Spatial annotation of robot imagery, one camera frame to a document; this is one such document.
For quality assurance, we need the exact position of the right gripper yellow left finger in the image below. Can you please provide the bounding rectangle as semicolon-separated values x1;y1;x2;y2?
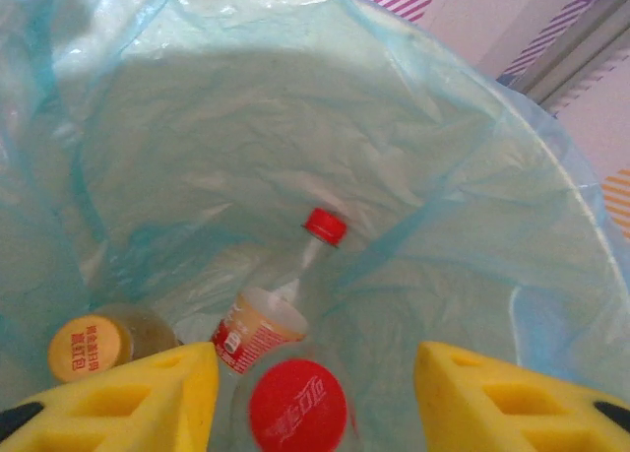
0;342;221;452

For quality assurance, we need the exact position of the red label cola bottle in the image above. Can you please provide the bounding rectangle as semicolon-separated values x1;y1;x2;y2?
230;357;365;452
210;207;348;374

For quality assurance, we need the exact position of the aluminium frame post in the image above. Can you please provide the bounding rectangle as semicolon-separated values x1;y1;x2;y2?
516;0;630;106

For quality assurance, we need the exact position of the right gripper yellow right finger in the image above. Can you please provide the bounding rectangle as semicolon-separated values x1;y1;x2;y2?
412;342;630;452

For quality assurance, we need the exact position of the orange juice bottle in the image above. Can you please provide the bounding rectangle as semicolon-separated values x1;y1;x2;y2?
47;302;181;385

